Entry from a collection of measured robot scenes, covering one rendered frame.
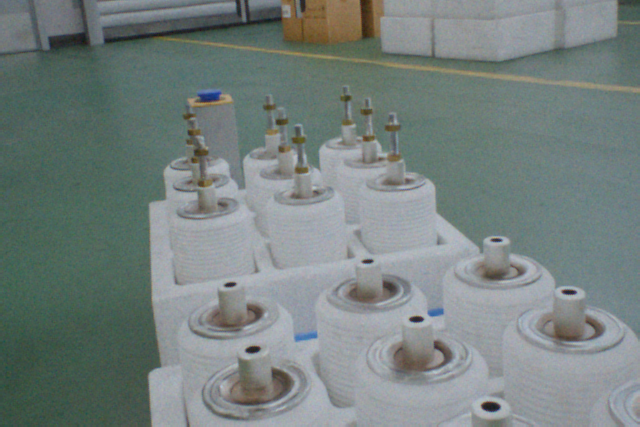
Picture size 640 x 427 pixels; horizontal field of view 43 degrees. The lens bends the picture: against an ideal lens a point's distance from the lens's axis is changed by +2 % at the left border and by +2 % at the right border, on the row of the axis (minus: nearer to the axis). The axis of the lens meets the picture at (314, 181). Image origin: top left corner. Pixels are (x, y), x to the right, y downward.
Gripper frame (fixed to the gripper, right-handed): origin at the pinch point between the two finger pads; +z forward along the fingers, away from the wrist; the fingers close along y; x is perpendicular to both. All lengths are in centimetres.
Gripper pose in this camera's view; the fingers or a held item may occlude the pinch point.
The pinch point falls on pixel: (271, 9)
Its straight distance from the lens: 105.5
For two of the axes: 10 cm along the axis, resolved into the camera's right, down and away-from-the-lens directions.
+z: 0.8, 9.6, 2.8
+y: 9.9, -0.6, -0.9
